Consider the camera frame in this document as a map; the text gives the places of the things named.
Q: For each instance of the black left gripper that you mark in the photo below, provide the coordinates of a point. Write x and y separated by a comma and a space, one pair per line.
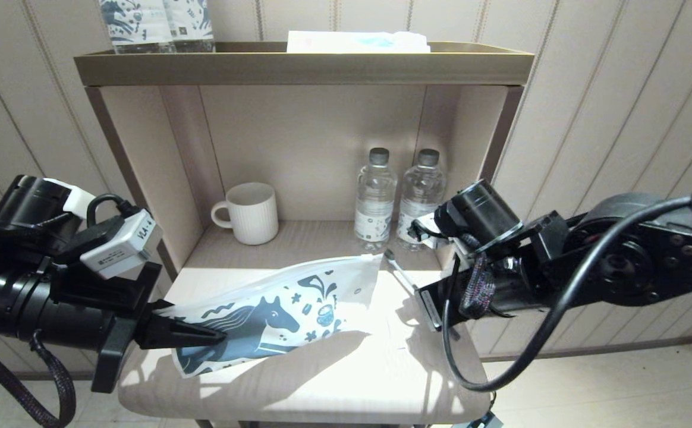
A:
108, 362

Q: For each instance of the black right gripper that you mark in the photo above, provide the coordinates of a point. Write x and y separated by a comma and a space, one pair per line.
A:
453, 303

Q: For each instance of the grey white toothbrush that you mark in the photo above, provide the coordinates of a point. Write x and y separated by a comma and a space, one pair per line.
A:
402, 274

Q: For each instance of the small white sachet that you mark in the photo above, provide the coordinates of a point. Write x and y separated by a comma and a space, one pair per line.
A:
396, 337

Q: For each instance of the white blue horse print bag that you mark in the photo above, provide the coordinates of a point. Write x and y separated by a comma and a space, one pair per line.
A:
298, 297

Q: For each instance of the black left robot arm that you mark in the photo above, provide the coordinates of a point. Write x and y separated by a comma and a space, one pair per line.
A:
31, 315

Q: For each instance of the clear water bottle black cap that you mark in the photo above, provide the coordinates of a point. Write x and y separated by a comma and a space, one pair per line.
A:
374, 202
419, 190

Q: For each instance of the white ribbed mug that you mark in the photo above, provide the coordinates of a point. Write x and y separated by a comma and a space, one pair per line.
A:
254, 215

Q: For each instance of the beige wooden shelf cabinet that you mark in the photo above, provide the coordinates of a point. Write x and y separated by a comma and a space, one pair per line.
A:
298, 137

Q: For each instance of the flat white blue packet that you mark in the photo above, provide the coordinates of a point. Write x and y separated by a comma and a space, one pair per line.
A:
352, 43

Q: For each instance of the patterned bags on top shelf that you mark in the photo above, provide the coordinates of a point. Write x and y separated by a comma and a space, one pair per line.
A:
137, 25

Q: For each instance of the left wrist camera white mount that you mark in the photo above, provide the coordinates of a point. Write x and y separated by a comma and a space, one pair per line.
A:
120, 249

